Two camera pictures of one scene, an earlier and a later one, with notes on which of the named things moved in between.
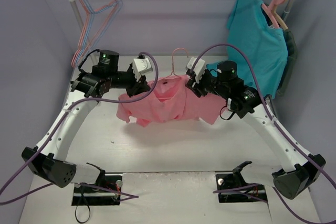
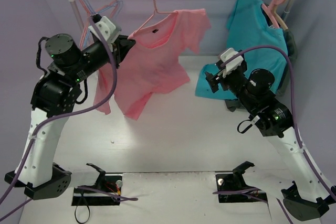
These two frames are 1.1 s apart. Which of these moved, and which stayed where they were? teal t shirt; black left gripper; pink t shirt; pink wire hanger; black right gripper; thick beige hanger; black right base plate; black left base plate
Moved: pink wire hanger; black left gripper; black right gripper; pink t shirt
Stayed: black right base plate; black left base plate; thick beige hanger; teal t shirt
